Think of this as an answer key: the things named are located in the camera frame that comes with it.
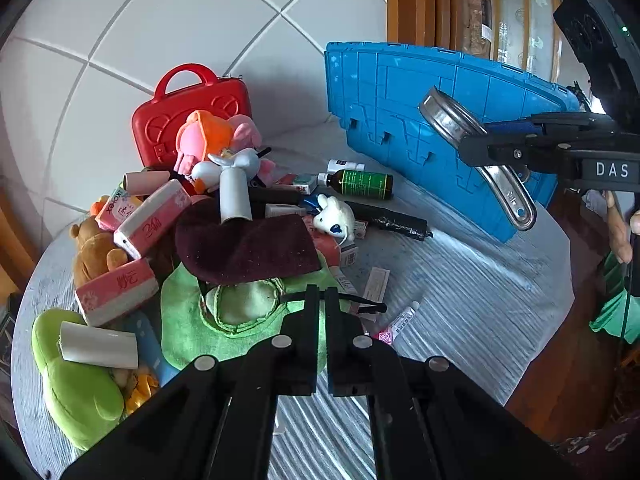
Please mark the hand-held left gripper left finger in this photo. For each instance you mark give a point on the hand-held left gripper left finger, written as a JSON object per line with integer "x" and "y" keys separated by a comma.
{"x": 311, "y": 312}

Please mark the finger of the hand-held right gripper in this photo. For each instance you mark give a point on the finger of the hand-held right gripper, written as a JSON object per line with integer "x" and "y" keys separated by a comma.
{"x": 500, "y": 152}
{"x": 510, "y": 126}

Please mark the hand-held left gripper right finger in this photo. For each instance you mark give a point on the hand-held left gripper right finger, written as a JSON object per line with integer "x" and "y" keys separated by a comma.
{"x": 334, "y": 312}

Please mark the blue plastic crate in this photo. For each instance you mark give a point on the blue plastic crate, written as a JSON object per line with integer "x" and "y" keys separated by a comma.
{"x": 400, "y": 105}

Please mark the grey cloth-covered desktop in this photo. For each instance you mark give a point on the grey cloth-covered desktop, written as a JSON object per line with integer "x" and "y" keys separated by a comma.
{"x": 475, "y": 300}

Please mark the person's right hand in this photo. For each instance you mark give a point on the person's right hand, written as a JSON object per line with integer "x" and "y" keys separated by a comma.
{"x": 620, "y": 240}

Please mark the small beige box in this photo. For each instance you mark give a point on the small beige box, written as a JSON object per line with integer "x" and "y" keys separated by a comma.
{"x": 376, "y": 284}

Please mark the pink carton box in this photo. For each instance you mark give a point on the pink carton box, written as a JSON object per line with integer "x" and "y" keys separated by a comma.
{"x": 335, "y": 252}

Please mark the white ointment tube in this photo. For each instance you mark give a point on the white ointment tube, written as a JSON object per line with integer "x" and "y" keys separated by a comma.
{"x": 400, "y": 325}

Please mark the white mouse plush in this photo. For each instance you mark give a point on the white mouse plush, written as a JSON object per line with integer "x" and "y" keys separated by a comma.
{"x": 335, "y": 217}

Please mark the dark maroon cloth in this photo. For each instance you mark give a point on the dark maroon cloth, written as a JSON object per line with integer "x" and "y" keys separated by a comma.
{"x": 240, "y": 245}

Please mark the black folded umbrella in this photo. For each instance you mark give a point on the black folded umbrella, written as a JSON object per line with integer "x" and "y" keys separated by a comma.
{"x": 390, "y": 220}

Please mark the rolled patterned carpet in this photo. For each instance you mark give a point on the rolled patterned carpet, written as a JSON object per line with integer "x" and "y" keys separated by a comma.
{"x": 477, "y": 20}

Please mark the red and green box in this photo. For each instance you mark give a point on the red and green box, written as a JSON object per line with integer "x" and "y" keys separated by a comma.
{"x": 295, "y": 182}

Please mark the dark green bottle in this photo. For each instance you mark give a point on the dark green bottle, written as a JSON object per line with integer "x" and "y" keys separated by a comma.
{"x": 362, "y": 184}

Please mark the white handheld fan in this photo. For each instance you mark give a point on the white handheld fan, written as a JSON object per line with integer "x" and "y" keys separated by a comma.
{"x": 235, "y": 195}

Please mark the small white bottle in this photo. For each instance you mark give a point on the small white bottle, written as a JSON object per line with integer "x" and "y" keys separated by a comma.
{"x": 342, "y": 165}

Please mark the light blue packet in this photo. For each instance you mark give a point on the light blue packet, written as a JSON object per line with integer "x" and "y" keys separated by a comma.
{"x": 150, "y": 340}

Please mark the yellow toy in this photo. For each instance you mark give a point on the yellow toy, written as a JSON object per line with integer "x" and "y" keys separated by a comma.
{"x": 142, "y": 390}

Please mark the green garment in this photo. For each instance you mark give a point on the green garment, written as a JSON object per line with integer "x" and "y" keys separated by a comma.
{"x": 612, "y": 310}

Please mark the pink and orange plush toy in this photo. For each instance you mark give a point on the pink and orange plush toy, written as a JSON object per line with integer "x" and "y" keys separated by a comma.
{"x": 205, "y": 132}

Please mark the brown paper roll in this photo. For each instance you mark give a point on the brown paper roll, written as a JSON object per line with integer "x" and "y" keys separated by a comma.
{"x": 145, "y": 182}

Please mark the small pink tissue pack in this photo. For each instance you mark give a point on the small pink tissue pack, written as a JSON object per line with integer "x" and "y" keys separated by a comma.
{"x": 115, "y": 210}

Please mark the brown teddy bear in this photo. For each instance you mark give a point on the brown teddy bear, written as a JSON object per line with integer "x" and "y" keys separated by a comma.
{"x": 92, "y": 255}

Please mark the red toy suitcase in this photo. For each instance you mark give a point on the red toy suitcase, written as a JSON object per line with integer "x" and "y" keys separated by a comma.
{"x": 155, "y": 125}

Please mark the green plush toy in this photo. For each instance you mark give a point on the green plush toy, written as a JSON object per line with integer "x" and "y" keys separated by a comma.
{"x": 80, "y": 395}

